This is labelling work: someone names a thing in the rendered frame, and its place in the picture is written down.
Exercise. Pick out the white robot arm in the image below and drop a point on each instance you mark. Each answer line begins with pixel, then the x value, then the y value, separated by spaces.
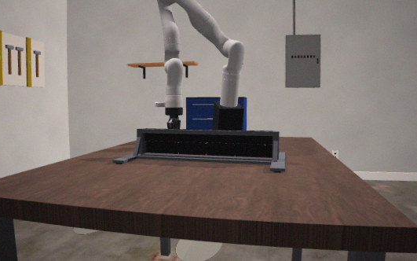
pixel 207 26

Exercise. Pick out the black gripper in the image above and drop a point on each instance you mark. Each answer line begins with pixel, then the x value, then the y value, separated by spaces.
pixel 174 122

